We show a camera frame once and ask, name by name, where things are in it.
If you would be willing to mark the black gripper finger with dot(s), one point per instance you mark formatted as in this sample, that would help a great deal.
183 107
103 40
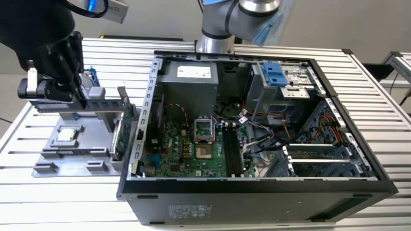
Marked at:
68 62
51 90

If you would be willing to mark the RAM stick with blue label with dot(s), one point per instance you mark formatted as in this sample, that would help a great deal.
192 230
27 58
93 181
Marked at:
105 104

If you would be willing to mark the dark RAM stick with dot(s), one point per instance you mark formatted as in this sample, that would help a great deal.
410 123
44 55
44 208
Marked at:
72 152

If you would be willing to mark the black RAM slot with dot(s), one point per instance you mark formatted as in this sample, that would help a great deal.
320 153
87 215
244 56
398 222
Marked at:
236 154
227 154

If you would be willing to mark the hard disk in blue carrier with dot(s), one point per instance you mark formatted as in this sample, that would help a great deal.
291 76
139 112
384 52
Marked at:
92 77

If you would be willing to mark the silver CPU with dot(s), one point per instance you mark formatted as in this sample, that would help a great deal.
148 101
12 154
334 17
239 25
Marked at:
67 135

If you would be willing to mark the grey plastic parts rack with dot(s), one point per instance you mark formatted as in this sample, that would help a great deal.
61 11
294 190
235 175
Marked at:
92 134

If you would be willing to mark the black flat bar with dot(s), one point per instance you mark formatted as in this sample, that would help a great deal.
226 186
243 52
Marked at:
142 37

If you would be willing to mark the green graphics card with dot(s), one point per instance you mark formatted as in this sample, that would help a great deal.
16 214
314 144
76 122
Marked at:
123 134

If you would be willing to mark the grey power supply unit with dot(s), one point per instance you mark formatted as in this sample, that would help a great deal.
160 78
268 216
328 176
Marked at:
190 93

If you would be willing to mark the blue expansion slot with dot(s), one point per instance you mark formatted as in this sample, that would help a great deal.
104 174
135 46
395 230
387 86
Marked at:
154 160

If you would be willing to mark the CPU socket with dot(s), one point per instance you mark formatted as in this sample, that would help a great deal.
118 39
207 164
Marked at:
204 151

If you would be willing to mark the green motherboard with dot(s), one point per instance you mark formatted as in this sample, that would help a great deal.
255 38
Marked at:
208 166

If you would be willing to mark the grey metal drive cage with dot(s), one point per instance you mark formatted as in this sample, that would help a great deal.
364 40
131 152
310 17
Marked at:
266 96

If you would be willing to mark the blue plastic drive latch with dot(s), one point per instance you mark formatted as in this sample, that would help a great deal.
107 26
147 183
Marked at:
272 74

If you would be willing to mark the blue data plug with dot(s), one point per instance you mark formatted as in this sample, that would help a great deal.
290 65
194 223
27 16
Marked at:
251 156

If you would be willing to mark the black PC case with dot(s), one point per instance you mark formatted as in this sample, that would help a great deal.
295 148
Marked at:
256 207

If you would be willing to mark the grey metal disk bay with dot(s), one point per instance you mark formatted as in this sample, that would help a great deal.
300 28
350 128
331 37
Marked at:
316 160

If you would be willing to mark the aluminium side table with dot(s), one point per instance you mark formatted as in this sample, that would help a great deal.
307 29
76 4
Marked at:
398 60

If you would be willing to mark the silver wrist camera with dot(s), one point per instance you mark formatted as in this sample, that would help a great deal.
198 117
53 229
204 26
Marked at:
116 10

